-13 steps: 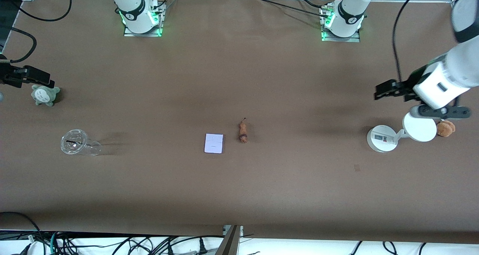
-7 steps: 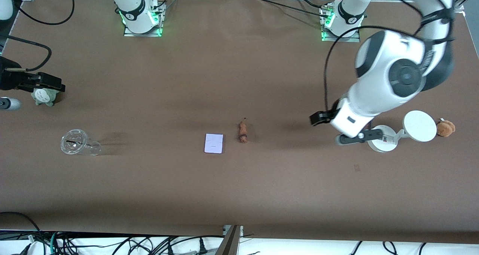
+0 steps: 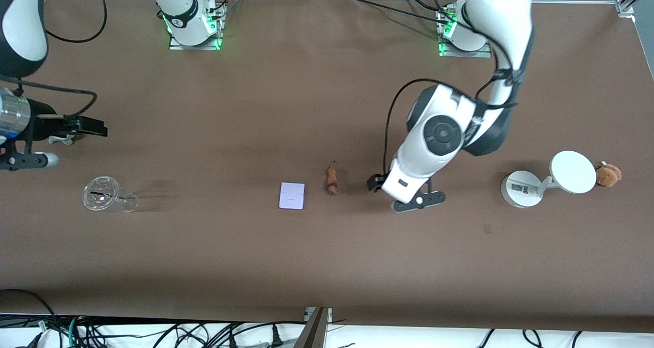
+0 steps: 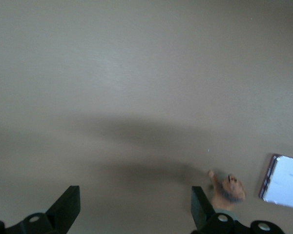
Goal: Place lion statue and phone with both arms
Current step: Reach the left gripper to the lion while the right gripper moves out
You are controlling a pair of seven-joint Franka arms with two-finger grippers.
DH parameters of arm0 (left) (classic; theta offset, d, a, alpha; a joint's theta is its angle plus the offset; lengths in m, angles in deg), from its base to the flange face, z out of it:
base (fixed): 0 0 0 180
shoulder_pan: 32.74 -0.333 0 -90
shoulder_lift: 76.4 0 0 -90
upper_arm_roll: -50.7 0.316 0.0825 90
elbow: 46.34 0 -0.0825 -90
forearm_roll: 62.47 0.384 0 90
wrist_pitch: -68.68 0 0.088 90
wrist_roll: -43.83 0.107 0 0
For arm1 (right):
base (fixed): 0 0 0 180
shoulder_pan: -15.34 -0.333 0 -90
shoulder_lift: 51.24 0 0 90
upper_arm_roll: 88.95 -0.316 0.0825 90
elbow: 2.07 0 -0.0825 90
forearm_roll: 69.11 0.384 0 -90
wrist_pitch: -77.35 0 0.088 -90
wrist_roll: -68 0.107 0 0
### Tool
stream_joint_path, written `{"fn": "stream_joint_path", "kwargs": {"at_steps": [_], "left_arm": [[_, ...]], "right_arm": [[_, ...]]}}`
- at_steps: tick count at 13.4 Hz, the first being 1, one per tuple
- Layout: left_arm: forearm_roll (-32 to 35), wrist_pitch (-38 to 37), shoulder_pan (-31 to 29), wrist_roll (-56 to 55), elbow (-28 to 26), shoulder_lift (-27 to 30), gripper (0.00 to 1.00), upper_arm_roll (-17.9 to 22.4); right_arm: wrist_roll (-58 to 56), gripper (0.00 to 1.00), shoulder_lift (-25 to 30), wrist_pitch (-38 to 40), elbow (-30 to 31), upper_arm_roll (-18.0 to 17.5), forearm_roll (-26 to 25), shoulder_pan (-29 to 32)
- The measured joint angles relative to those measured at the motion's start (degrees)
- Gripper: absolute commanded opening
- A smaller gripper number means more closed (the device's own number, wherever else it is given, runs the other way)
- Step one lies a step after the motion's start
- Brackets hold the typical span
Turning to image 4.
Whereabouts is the small brown lion statue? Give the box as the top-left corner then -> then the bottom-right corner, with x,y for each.
207,169 -> 247,213

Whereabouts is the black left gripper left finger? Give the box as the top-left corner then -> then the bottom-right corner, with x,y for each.
0,185 -> 81,234

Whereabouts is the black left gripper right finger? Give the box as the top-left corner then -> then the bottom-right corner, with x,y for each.
190,186 -> 285,234

